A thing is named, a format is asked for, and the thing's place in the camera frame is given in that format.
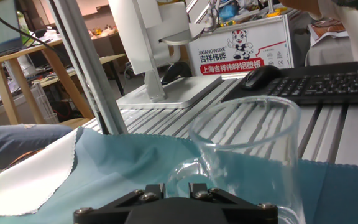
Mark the open printed magazine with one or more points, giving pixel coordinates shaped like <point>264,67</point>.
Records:
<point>326,29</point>

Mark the black round object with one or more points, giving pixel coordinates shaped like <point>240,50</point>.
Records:
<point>177,72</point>

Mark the black computer keyboard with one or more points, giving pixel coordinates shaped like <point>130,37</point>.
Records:
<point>331,87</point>

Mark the bare person forearm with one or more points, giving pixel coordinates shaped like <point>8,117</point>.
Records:
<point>300,5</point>

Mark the white tiger printed panel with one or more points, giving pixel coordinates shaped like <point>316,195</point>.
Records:
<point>244,53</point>

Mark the person leg in jeans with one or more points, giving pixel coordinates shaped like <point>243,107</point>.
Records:
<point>20,143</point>

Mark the aluminium frame beam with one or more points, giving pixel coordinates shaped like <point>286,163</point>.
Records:
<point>89,77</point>

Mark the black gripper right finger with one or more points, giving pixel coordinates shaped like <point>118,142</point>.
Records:
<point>253,213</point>

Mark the wooden leg table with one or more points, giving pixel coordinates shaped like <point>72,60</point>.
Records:
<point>9,93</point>

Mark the blue green white tablecloth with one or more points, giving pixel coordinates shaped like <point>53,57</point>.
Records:
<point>120,168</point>

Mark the black computer mouse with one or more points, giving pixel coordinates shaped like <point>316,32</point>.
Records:
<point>259,77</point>

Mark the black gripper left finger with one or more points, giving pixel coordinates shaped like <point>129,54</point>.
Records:
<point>110,208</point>

